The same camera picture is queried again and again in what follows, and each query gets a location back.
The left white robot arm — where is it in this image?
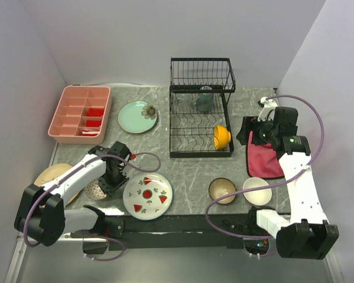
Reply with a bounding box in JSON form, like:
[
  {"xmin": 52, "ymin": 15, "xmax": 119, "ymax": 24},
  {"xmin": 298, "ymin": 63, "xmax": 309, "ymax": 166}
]
[{"xmin": 14, "ymin": 141, "xmax": 132, "ymax": 247}]

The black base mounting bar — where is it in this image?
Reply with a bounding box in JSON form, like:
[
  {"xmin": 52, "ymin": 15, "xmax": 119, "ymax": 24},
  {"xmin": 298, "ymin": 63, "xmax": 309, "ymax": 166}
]
[{"xmin": 70, "ymin": 213, "xmax": 283, "ymax": 250}]

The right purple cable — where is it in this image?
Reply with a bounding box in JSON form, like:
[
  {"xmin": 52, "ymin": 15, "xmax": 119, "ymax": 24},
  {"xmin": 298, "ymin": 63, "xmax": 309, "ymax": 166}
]
[{"xmin": 205, "ymin": 94, "xmax": 325, "ymax": 258}]

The patterned purple bowl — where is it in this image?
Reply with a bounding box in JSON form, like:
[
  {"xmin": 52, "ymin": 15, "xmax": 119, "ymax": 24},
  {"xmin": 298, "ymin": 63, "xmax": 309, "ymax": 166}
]
[{"xmin": 84, "ymin": 179, "xmax": 107, "ymax": 200}]

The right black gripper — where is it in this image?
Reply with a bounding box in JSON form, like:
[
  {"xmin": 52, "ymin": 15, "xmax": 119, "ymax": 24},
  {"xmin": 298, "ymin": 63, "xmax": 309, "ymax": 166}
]
[{"xmin": 235, "ymin": 115, "xmax": 278, "ymax": 146}]

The white bowl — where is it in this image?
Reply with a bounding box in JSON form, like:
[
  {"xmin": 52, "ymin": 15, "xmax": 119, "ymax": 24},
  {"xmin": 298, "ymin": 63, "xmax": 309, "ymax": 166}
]
[{"xmin": 242, "ymin": 177, "xmax": 272, "ymax": 206}]

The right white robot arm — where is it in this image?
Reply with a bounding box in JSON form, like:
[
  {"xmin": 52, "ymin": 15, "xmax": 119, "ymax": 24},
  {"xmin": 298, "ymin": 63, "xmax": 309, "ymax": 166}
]
[{"xmin": 236, "ymin": 107, "xmax": 339, "ymax": 259}]

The pink red cloth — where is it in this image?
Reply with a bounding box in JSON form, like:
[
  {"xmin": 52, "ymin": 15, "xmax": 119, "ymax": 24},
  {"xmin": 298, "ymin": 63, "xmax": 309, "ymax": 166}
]
[{"xmin": 246, "ymin": 132, "xmax": 284, "ymax": 180}]

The black wire dish rack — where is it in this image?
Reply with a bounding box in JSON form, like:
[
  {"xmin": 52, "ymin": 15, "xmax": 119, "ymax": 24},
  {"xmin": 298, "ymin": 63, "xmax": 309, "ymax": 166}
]
[{"xmin": 169, "ymin": 57, "xmax": 236, "ymax": 158}]

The brown glazed bowl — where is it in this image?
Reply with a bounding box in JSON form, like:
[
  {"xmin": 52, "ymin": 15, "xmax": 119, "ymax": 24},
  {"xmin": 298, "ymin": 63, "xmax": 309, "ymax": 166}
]
[{"xmin": 208, "ymin": 177, "xmax": 237, "ymax": 200}]

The aluminium rail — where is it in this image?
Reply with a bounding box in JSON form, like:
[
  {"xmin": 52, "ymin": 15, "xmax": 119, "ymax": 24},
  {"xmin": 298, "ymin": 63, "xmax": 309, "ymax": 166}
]
[{"xmin": 4, "ymin": 232, "xmax": 27, "ymax": 283}]

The clear faceted drinking glass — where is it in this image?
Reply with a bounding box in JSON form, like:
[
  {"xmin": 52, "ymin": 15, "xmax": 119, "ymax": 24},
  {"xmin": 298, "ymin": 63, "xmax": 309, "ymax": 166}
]
[{"xmin": 175, "ymin": 93, "xmax": 189, "ymax": 105}]

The white grey mug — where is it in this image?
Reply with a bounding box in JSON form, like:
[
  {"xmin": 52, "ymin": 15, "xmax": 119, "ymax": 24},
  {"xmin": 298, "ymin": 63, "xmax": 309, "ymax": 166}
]
[{"xmin": 191, "ymin": 85, "xmax": 214, "ymax": 112}]

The pink compartment organizer tray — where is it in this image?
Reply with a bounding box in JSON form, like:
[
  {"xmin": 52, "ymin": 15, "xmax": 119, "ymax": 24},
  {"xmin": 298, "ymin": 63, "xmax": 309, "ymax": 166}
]
[{"xmin": 48, "ymin": 85, "xmax": 112, "ymax": 145}]

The watermelon pattern plate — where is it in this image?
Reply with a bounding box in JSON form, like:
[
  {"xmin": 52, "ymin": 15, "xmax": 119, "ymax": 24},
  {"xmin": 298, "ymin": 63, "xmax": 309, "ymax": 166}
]
[{"xmin": 123, "ymin": 173, "xmax": 173, "ymax": 221}]

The beige bird plate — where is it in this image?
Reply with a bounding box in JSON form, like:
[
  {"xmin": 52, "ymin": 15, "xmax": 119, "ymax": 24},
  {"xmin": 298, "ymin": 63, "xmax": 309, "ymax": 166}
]
[{"xmin": 33, "ymin": 163, "xmax": 81, "ymax": 206}]

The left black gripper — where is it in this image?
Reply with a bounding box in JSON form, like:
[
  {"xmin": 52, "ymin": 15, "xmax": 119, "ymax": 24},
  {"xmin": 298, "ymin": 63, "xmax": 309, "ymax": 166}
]
[{"xmin": 97, "ymin": 166, "xmax": 129, "ymax": 198}]

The mint green flower plate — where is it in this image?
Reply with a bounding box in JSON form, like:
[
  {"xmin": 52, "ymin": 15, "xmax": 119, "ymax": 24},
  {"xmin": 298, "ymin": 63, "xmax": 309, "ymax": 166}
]
[{"xmin": 117, "ymin": 101, "xmax": 158, "ymax": 134}]

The red block in tray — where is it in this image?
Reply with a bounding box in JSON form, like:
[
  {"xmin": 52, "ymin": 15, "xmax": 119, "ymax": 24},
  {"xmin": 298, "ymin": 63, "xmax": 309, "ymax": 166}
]
[
  {"xmin": 85, "ymin": 120, "xmax": 102, "ymax": 127},
  {"xmin": 86, "ymin": 108, "xmax": 105, "ymax": 117}
]

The orange bowl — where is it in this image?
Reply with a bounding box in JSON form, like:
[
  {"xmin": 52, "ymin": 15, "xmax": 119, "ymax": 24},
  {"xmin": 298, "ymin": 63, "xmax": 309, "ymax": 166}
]
[{"xmin": 214, "ymin": 125, "xmax": 231, "ymax": 150}]

